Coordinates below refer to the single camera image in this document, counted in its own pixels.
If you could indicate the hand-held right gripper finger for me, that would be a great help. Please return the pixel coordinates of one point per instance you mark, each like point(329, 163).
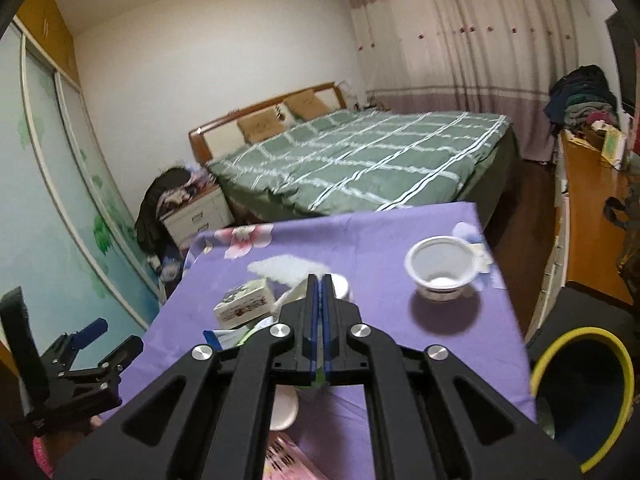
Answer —
point(325, 320)
point(313, 320)

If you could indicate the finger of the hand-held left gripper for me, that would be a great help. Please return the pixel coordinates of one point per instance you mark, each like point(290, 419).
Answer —
point(120, 352)
point(90, 330)

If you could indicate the white supplement bottle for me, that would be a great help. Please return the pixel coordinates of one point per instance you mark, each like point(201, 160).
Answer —
point(342, 287)

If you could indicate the white plastic cup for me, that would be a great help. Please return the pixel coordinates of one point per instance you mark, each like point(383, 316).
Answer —
point(440, 260)

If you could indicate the yellow rimmed trash bin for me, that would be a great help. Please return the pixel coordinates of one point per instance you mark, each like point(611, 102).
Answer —
point(580, 410)

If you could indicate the white fluffy tissue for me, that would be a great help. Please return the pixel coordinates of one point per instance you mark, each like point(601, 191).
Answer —
point(280, 267)

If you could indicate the small printed cardboard box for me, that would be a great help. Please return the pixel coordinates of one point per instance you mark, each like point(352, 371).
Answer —
point(242, 305)

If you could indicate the blue green packet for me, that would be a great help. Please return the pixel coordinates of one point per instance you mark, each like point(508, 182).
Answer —
point(225, 337)

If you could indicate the purple floral tablecloth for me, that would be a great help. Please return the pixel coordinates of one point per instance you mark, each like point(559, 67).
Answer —
point(375, 240)

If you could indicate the white shallow bowl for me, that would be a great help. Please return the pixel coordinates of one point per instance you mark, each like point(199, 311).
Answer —
point(284, 410)

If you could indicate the person's pink fleece clothing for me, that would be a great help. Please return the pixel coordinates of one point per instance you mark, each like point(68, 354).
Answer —
point(42, 457)

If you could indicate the pink booklet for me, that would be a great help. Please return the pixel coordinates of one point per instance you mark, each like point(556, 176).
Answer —
point(295, 460)

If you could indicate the sliding door wardrobe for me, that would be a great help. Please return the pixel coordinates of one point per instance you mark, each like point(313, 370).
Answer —
point(45, 185)

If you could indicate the dark clothes heap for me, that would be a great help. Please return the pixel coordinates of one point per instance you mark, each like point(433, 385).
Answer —
point(160, 195)

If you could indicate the white nightstand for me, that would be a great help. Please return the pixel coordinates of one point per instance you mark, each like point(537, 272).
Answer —
point(195, 217)

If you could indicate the bed with green quilt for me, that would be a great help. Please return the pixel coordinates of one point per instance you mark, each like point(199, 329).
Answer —
point(360, 160)

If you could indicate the brown pillow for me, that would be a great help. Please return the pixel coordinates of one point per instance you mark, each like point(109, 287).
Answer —
point(257, 127)
point(307, 105)

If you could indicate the wooden chair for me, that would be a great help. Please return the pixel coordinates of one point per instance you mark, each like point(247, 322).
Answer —
point(220, 132)

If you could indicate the wooden desk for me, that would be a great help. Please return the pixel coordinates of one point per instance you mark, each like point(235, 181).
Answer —
point(585, 210)

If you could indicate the dark brown bag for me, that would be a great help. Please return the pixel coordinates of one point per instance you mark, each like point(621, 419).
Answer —
point(625, 240)

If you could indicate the pink striped curtain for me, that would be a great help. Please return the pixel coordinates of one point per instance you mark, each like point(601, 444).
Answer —
point(475, 45)

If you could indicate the pale green box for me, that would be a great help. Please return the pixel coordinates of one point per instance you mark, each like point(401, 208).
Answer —
point(614, 147)

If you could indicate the pile of folded clothes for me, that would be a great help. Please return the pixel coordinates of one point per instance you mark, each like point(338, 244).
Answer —
point(582, 97)

